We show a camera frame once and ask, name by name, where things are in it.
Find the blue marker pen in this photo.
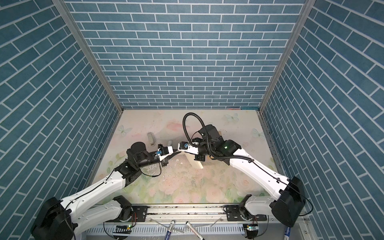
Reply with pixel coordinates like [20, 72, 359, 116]
[164, 221, 175, 240]
[283, 227, 291, 240]

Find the metal corner post right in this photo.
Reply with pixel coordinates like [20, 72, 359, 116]
[259, 0, 316, 112]

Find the metal corner post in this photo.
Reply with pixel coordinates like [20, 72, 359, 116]
[259, 0, 316, 112]
[52, 0, 124, 114]

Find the right circuit board green led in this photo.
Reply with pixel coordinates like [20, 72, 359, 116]
[243, 224, 259, 240]

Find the metal corner post left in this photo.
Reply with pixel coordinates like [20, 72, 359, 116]
[52, 0, 124, 114]

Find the black corrugated cable hose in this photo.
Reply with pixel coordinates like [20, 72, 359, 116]
[182, 112, 211, 151]

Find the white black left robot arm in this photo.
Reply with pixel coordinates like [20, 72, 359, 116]
[31, 142, 181, 240]

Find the black marker pen middle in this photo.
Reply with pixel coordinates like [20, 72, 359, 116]
[186, 222, 205, 240]

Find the blue marker pen left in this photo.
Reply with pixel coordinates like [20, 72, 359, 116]
[164, 221, 175, 240]

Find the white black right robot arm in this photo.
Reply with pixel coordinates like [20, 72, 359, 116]
[185, 125, 309, 227]

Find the grey stapler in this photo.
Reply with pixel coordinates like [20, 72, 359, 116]
[147, 132, 156, 146]

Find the left circuit board green led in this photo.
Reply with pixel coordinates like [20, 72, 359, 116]
[112, 225, 132, 240]

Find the blue marker pen right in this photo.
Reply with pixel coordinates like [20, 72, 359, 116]
[283, 227, 291, 240]

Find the circuit board green led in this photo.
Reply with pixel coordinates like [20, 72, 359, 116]
[112, 225, 132, 240]
[243, 224, 259, 240]

